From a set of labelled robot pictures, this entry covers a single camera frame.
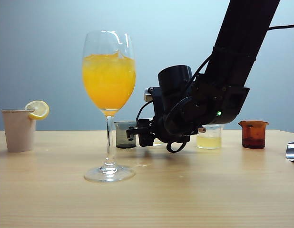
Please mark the yellow lemon slice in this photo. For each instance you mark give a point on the yellow lemon slice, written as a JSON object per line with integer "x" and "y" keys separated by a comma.
{"x": 41, "y": 109}

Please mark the beige paper cup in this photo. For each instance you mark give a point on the beige paper cup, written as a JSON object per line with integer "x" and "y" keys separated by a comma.
{"x": 18, "y": 133}

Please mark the clear cup with orange juice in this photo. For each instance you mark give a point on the clear cup with orange juice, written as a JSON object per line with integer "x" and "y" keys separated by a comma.
{"x": 159, "y": 143}

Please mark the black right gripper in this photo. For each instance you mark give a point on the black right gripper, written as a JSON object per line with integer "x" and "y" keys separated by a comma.
{"x": 173, "y": 83}

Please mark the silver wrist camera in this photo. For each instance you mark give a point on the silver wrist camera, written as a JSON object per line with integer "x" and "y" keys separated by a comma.
{"x": 148, "y": 93}

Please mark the amber brown measuring cup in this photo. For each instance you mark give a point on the amber brown measuring cup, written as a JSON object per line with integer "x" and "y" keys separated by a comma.
{"x": 253, "y": 136}

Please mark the clear cup with pale juice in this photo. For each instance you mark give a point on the clear cup with pale juice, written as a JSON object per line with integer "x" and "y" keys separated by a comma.
{"x": 210, "y": 142}

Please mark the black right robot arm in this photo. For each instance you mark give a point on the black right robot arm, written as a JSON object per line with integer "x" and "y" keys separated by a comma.
{"x": 244, "y": 35}

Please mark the smoky grey measuring cup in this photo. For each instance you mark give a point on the smoky grey measuring cup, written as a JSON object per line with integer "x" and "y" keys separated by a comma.
{"x": 120, "y": 140}

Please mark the shiny silver metal object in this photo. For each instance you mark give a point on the shiny silver metal object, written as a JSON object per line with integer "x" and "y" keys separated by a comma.
{"x": 293, "y": 152}

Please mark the clear stemmed wine glass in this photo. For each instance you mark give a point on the clear stemmed wine glass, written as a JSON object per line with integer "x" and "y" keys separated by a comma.
{"x": 109, "y": 83}

